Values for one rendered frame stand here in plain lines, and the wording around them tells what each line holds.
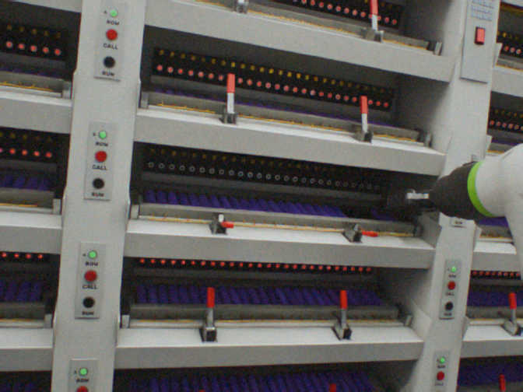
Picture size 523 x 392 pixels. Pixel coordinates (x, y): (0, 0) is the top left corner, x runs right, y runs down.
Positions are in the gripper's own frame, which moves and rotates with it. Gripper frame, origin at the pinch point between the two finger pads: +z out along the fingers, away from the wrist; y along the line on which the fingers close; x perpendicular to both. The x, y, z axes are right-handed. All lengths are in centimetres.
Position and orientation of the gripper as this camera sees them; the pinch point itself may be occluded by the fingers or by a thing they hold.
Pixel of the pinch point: (395, 207)
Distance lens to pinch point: 104.0
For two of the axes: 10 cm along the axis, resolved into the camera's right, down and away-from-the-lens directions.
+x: -0.3, 9.9, -1.5
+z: -3.2, 1.3, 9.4
